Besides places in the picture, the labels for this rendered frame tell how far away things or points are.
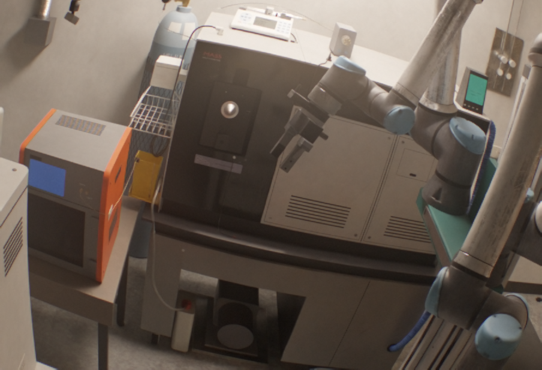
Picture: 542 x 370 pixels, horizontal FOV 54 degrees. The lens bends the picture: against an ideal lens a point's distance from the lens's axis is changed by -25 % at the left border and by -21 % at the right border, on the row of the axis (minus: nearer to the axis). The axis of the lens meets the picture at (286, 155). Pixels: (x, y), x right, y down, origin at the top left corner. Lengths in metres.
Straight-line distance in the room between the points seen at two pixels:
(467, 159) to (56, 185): 1.30
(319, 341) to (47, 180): 1.48
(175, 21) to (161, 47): 0.15
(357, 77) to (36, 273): 1.23
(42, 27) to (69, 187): 1.78
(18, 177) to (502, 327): 0.87
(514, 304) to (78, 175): 1.33
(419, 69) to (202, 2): 1.84
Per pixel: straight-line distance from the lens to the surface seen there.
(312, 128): 1.82
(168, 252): 2.53
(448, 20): 1.84
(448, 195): 2.00
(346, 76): 1.83
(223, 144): 2.39
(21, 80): 3.81
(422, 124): 2.10
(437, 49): 1.82
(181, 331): 2.85
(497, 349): 0.97
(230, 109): 2.34
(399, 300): 2.71
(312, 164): 2.42
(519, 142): 1.11
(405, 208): 2.56
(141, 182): 2.51
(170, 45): 3.09
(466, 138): 1.96
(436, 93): 2.07
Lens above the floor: 1.92
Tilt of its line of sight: 20 degrees down
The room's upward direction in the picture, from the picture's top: 16 degrees clockwise
